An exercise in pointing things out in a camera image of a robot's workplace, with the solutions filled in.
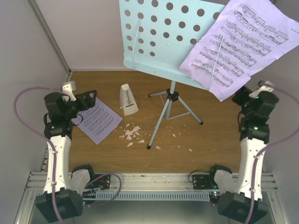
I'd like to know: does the sheet music paper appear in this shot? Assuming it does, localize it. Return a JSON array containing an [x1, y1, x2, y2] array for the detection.
[[179, 0, 299, 101], [72, 98, 122, 145]]

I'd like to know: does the white metronome body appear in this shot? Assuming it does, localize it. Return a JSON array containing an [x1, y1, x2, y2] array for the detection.
[[120, 84, 138, 116]]

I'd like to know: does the light blue music stand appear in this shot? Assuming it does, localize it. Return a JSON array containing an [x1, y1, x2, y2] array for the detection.
[[118, 0, 227, 150]]

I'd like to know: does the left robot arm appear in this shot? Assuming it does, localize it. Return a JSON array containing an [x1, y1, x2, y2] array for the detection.
[[36, 90, 97, 223]]

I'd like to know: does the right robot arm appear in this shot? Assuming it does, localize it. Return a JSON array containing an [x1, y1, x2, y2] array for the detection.
[[207, 83, 279, 224]]

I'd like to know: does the white debris pile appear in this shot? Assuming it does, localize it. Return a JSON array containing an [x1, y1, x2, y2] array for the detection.
[[119, 125, 141, 140]]

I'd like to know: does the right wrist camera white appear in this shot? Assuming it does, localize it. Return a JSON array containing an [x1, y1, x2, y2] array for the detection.
[[249, 81, 274, 98]]

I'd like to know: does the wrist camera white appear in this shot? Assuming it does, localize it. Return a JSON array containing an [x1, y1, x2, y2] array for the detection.
[[62, 81, 76, 102], [249, 81, 274, 98]]

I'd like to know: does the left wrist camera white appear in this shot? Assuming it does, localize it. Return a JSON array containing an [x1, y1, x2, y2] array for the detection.
[[62, 81, 76, 102]]

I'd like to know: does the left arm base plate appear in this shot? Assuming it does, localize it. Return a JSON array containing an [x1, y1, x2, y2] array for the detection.
[[91, 175, 111, 191]]

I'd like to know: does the aluminium front rail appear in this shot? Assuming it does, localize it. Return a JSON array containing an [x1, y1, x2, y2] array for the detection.
[[25, 172, 278, 192]]

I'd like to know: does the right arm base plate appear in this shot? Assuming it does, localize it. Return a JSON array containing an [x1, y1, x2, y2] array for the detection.
[[192, 174, 211, 190]]

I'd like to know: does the slotted cable duct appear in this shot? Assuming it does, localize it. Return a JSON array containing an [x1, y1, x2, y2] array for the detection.
[[93, 191, 212, 201]]

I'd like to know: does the left aluminium frame post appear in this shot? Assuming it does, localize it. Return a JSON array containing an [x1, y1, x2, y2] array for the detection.
[[28, 0, 71, 77]]

